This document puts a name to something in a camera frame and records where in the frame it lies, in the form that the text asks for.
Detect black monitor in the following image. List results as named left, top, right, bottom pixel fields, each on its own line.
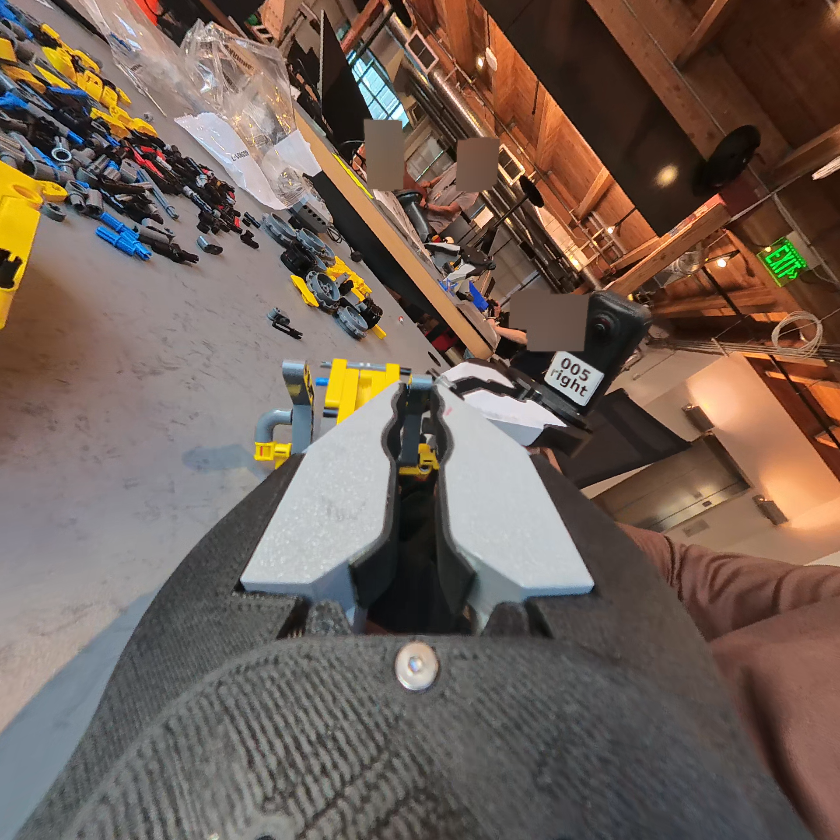
left=318, top=10, right=371, bottom=145

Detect grey toy motor block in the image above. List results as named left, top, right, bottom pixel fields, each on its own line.
left=289, top=197, right=332, bottom=231

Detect green exit sign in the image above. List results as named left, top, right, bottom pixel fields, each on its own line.
left=756, top=236, right=809, bottom=286

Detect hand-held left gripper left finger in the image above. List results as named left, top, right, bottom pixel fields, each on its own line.
left=241, top=382, right=403, bottom=624

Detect clear plastic bag white slip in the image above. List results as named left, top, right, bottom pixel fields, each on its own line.
left=176, top=20, right=324, bottom=211

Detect yellow grey toy vehicle assembly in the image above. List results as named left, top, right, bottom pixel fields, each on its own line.
left=255, top=357, right=439, bottom=475

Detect pile of small building pieces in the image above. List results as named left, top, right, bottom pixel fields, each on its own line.
left=0, top=13, right=263, bottom=263

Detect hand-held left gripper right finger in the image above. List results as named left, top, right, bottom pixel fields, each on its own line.
left=420, top=377, right=595, bottom=632

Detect group of toy wheels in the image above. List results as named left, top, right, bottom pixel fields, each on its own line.
left=262, top=210, right=388, bottom=342

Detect long wooden table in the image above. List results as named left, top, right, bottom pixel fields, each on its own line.
left=292, top=108, right=496, bottom=361

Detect black round ceiling lamp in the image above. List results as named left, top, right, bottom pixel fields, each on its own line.
left=692, top=125, right=762, bottom=198

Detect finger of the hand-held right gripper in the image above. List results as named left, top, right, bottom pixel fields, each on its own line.
left=459, top=392, right=553, bottom=448
left=434, top=363, right=529, bottom=400

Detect black battery box yellow beams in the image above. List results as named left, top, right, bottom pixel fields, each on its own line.
left=0, top=161, right=70, bottom=329

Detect white cable coil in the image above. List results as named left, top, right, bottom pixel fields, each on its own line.
left=771, top=311, right=824, bottom=358

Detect person's right forearm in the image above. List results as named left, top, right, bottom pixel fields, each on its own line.
left=617, top=523, right=840, bottom=647

